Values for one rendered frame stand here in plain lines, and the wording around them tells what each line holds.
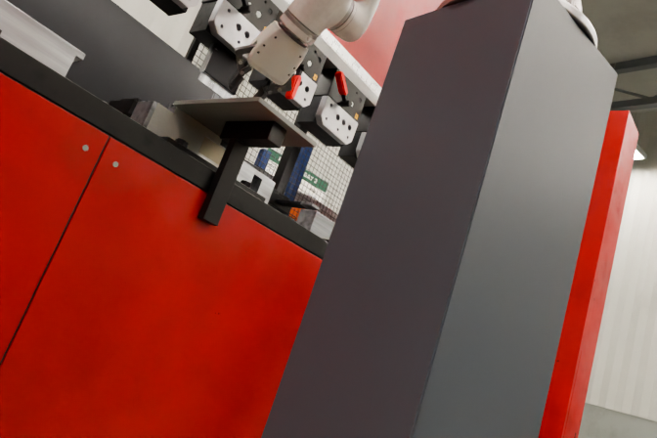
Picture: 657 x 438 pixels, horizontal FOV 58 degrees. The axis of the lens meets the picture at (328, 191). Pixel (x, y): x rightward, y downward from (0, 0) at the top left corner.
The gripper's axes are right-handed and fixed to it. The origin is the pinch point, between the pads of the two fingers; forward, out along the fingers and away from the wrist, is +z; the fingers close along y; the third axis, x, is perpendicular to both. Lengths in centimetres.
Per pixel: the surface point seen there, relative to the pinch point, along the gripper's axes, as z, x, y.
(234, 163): 10.3, 13.6, -2.1
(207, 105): 5.4, 6.1, 6.9
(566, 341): 23, -32, -213
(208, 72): 4.6, -10.7, 5.1
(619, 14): -205, -472, -501
